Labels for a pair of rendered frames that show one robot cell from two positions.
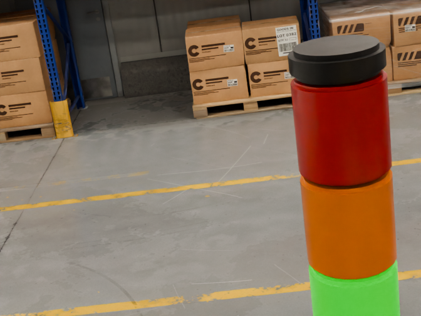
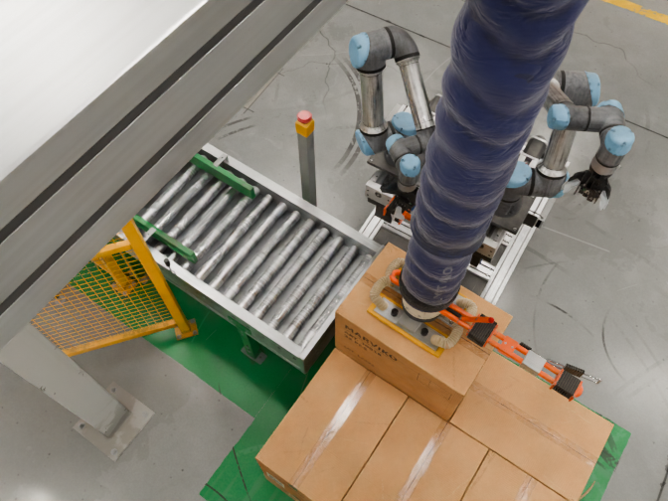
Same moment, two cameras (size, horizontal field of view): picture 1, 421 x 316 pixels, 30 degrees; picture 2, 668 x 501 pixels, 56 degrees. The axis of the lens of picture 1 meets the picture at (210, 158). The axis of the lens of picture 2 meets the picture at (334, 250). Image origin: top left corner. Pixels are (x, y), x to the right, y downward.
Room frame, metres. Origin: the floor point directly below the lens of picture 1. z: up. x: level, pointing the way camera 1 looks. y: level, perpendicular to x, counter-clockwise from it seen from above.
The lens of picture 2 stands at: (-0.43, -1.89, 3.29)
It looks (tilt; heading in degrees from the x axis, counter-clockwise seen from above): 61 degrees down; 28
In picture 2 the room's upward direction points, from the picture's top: straight up
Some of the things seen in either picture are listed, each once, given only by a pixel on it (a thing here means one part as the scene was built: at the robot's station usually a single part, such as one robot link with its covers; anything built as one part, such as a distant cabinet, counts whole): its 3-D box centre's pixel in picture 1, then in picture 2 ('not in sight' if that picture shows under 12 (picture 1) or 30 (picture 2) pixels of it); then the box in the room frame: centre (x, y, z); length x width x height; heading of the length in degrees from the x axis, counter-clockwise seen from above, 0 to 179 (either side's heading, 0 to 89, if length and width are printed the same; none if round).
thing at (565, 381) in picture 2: not in sight; (566, 385); (0.55, -2.32, 1.07); 0.08 x 0.07 x 0.05; 82
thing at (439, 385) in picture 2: not in sight; (417, 332); (0.62, -1.74, 0.74); 0.60 x 0.40 x 0.40; 83
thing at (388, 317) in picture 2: not in sight; (409, 323); (0.54, -1.71, 0.97); 0.34 x 0.10 x 0.05; 82
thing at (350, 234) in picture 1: (348, 216); not in sight; (0.40, -0.07, 2.24); 0.05 x 0.05 x 0.05
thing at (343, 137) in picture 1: (341, 123); not in sight; (0.40, -0.07, 2.30); 0.05 x 0.05 x 0.05
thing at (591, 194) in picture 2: not in sight; (594, 179); (0.97, -2.08, 1.66); 0.09 x 0.08 x 0.12; 177
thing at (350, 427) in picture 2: not in sight; (430, 450); (0.29, -2.01, 0.34); 1.20 x 1.00 x 0.40; 83
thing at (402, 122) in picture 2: not in sight; (403, 130); (1.23, -1.34, 1.20); 0.13 x 0.12 x 0.14; 139
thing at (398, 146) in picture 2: not in sight; (403, 148); (1.01, -1.42, 1.37); 0.11 x 0.11 x 0.08; 49
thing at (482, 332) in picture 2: not in sight; (481, 330); (0.60, -1.97, 1.07); 0.10 x 0.08 x 0.06; 172
